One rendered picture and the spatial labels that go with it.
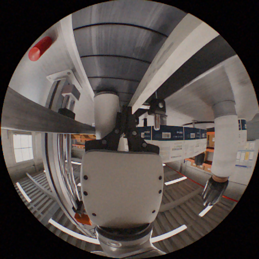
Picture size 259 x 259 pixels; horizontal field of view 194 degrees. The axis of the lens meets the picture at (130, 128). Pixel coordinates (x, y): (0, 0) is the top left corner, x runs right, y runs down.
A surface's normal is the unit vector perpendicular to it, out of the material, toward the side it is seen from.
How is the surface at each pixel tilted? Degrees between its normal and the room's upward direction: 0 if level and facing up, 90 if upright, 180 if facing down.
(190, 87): 0
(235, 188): 90
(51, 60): 0
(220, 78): 0
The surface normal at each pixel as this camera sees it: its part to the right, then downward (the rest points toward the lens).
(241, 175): -0.99, -0.04
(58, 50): -0.04, 1.00
